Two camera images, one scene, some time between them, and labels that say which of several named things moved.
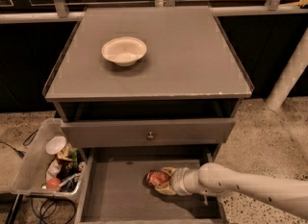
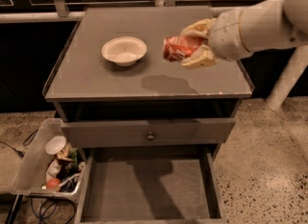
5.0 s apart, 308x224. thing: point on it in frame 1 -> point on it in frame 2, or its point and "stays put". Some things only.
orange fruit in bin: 53,183 stays put
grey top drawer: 141,132 stays put
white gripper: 180,180 -> 227,32
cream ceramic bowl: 124,51 stays put
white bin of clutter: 51,167 stays put
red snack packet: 158,177 -> 176,47
